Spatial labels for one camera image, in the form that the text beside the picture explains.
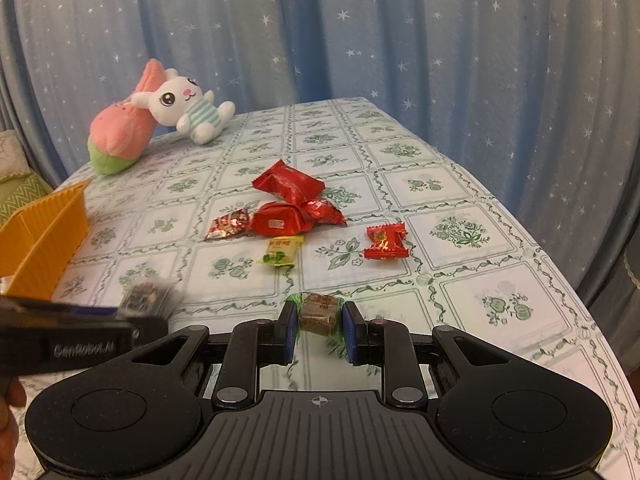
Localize beige cushion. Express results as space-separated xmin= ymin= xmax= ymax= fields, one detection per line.
xmin=0 ymin=130 xmax=30 ymax=182

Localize red wrapped candy packet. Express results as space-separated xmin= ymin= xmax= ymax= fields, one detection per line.
xmin=248 ymin=197 xmax=346 ymax=237

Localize pink star plush toy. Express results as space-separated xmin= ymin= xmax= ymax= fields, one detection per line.
xmin=86 ymin=58 xmax=168 ymax=177

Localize white bunny plush toy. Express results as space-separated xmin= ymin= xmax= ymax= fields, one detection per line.
xmin=131 ymin=68 xmax=235 ymax=145

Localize large red snack packet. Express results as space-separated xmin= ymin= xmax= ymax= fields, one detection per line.
xmin=252 ymin=160 xmax=326 ymax=206

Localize grey black snack packet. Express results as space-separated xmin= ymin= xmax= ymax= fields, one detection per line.
xmin=118 ymin=281 xmax=182 ymax=320

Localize shiny red foil candy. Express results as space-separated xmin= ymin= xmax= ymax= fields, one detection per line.
xmin=205 ymin=208 xmax=250 ymax=242

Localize orange plastic tray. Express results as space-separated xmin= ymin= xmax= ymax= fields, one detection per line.
xmin=1 ymin=179 xmax=91 ymax=301

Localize small red candy packet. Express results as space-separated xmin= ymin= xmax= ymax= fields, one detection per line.
xmin=363 ymin=222 xmax=409 ymax=260

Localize green brown candy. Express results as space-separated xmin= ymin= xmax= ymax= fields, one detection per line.
xmin=286 ymin=292 xmax=345 ymax=346

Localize blue starry curtain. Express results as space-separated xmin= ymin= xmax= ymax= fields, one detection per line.
xmin=1 ymin=0 xmax=639 ymax=370

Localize person left hand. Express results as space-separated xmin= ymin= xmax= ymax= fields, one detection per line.
xmin=0 ymin=378 xmax=26 ymax=479

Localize yellow green candy packet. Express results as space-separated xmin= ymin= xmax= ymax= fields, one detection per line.
xmin=259 ymin=235 xmax=304 ymax=268

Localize floral green white tablecloth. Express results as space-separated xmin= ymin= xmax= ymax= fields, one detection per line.
xmin=54 ymin=98 xmax=639 ymax=479

